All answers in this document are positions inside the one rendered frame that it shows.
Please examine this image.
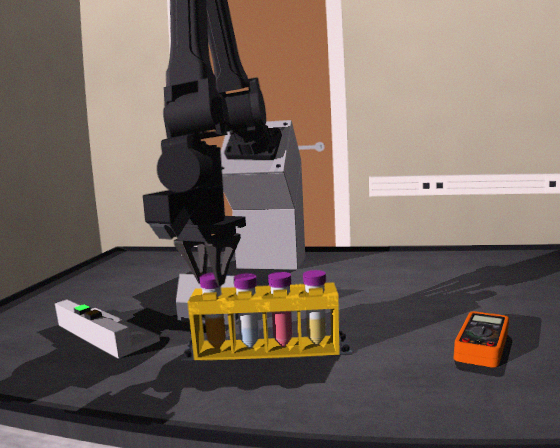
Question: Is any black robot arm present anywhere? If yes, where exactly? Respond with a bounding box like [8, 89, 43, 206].
[143, 0, 282, 240]

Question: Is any dark grey table edge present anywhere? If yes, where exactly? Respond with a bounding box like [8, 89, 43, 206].
[0, 244, 560, 448]

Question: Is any white key housing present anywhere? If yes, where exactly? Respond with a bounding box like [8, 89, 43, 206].
[176, 274, 239, 325]

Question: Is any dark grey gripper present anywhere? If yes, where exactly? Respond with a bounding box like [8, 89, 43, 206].
[174, 181, 246, 286]

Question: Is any orange digital multimeter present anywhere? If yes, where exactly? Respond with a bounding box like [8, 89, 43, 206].
[454, 312, 509, 367]

